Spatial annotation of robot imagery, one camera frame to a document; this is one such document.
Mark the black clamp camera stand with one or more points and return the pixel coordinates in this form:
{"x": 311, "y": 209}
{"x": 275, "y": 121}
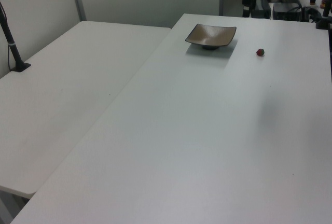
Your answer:
{"x": 325, "y": 14}

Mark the black electronics box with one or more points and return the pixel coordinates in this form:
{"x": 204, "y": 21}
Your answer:
{"x": 286, "y": 11}

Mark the black power adapter box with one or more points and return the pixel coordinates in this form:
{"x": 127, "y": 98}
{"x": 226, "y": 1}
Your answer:
{"x": 262, "y": 7}

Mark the emergency stop button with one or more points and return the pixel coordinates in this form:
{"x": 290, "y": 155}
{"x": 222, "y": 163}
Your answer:
{"x": 313, "y": 0}

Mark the red strawberry with green top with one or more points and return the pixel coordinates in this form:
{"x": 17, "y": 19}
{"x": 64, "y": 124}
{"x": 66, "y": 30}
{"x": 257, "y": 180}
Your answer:
{"x": 260, "y": 52}

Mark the black camera stand pole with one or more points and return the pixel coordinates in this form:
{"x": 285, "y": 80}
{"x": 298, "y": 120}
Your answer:
{"x": 10, "y": 45}

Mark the brown square ceramic plate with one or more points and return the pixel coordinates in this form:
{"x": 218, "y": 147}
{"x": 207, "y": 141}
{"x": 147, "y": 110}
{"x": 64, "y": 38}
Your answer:
{"x": 211, "y": 35}

